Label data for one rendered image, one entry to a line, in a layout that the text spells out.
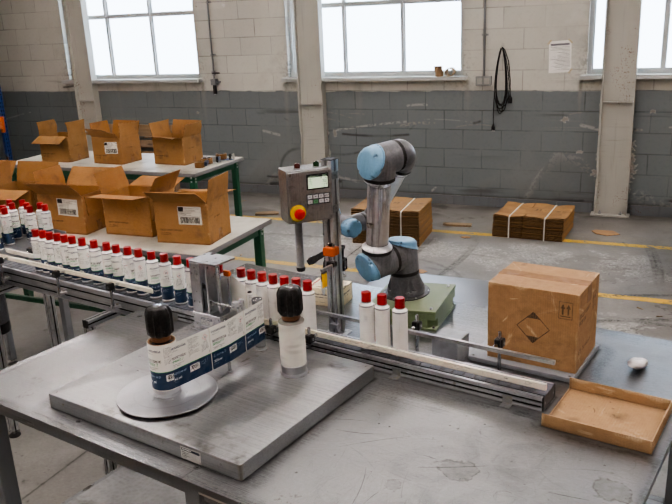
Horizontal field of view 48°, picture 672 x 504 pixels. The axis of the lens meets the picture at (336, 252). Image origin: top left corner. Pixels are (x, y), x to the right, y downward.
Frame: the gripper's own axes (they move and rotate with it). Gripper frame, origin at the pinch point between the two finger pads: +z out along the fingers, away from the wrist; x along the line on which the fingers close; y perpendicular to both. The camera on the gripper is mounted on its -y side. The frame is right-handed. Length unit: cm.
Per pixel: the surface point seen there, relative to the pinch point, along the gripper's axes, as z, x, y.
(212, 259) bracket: -26, -49, -24
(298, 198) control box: -50, -42, 9
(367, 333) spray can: -7, -51, 38
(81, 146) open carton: 4, 285, -390
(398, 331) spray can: -10, -53, 50
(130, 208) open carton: -4, 74, -163
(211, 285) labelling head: -16, -51, -24
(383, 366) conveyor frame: 2, -55, 45
